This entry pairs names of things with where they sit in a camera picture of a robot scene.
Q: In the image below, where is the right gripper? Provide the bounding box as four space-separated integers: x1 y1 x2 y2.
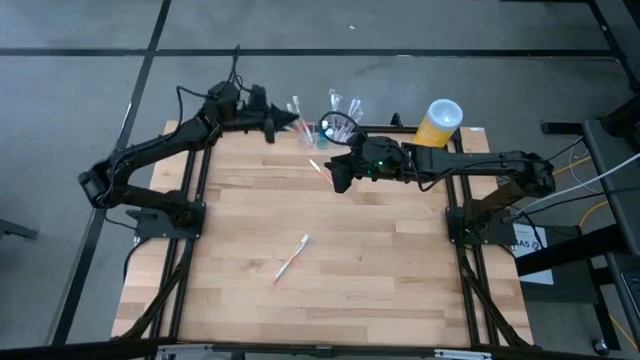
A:
324 134 417 196

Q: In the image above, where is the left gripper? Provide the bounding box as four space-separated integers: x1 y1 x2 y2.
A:
218 84 300 144

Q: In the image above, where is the clear acrylic organizer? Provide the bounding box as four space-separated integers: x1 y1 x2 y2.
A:
298 119 352 150

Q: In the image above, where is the yellow wipes canister white lid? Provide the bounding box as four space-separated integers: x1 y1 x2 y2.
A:
411 98 464 150

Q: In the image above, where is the white paper sign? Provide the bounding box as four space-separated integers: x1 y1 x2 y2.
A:
513 223 555 286

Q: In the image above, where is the black side desk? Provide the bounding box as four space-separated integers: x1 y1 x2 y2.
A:
514 94 640 351

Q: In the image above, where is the dark chair base leg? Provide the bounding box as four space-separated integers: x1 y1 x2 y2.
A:
0 218 40 241

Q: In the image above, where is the black crossbar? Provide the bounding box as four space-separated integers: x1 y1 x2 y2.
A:
0 337 640 360

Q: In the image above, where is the black aluminium table frame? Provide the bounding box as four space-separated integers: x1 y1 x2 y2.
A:
112 119 534 351

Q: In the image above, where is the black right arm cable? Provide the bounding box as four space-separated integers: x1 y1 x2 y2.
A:
318 110 371 147

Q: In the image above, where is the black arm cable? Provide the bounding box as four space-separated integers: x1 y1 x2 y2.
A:
318 110 371 147
174 44 254 131

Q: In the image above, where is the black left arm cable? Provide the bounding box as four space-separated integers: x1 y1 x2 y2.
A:
174 44 254 131

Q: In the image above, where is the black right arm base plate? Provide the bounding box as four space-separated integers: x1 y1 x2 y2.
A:
446 205 517 247

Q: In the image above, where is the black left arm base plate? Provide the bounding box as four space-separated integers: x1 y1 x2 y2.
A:
133 198 206 240

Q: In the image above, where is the black floor cable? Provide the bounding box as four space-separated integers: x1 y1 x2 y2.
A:
122 237 147 284

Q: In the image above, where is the silver metal bracket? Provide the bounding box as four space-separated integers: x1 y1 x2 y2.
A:
433 348 494 360
157 343 215 359

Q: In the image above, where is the yellow extension cable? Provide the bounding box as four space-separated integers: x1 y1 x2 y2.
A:
552 154 594 177

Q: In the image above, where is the white cable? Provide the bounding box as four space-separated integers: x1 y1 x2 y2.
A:
519 152 640 214

